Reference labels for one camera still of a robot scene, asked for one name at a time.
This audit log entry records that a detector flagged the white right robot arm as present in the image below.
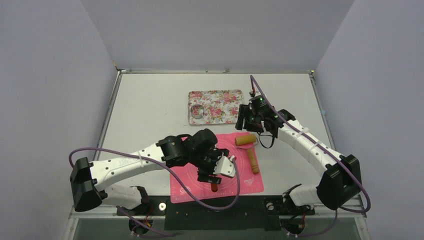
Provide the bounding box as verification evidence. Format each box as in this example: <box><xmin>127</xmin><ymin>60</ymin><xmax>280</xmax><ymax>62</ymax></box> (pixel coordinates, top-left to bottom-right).
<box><xmin>235</xmin><ymin>95</ymin><xmax>362</xmax><ymax>214</ymax></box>

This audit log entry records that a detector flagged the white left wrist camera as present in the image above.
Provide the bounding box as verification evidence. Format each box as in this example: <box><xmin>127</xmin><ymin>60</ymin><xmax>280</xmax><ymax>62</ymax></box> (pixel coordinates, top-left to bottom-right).
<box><xmin>213</xmin><ymin>155</ymin><xmax>236</xmax><ymax>178</ymax></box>

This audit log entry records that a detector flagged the wooden rolling pin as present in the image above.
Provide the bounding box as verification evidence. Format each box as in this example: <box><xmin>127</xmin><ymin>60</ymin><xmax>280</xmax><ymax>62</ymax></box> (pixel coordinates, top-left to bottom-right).
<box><xmin>234</xmin><ymin>134</ymin><xmax>260</xmax><ymax>175</ymax></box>

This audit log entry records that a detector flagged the floral rectangular tray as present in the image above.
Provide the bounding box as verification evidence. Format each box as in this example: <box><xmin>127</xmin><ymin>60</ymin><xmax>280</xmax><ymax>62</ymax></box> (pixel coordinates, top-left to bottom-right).
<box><xmin>187</xmin><ymin>89</ymin><xmax>244</xmax><ymax>126</ymax></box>

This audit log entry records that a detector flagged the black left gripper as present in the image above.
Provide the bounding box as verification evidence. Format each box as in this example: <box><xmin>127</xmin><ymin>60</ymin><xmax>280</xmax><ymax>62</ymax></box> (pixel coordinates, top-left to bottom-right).
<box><xmin>190</xmin><ymin>150</ymin><xmax>229</xmax><ymax>182</ymax></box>

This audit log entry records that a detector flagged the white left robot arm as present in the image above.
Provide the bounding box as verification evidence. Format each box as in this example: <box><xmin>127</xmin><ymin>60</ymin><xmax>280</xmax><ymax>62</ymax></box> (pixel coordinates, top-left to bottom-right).
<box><xmin>69</xmin><ymin>129</ymin><xmax>236</xmax><ymax>215</ymax></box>

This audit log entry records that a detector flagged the round metal dough cutter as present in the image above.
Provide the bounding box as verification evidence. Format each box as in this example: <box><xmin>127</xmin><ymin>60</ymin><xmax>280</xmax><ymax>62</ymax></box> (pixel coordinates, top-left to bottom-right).
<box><xmin>190</xmin><ymin>104</ymin><xmax>205</xmax><ymax>119</ymax></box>

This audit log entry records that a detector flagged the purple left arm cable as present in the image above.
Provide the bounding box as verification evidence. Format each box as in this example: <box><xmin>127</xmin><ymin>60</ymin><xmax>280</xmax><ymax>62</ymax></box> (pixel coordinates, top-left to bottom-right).
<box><xmin>68</xmin><ymin>147</ymin><xmax>242</xmax><ymax>239</ymax></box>

